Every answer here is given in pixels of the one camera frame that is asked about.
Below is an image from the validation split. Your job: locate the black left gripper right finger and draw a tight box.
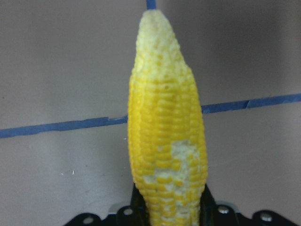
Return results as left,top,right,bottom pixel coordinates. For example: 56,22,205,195
200,186,297,226

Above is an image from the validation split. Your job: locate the yellow corn cob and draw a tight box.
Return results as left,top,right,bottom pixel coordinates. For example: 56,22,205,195
128,9,208,226

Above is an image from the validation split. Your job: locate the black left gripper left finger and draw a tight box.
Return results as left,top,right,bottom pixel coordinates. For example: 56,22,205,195
65,185,149,226

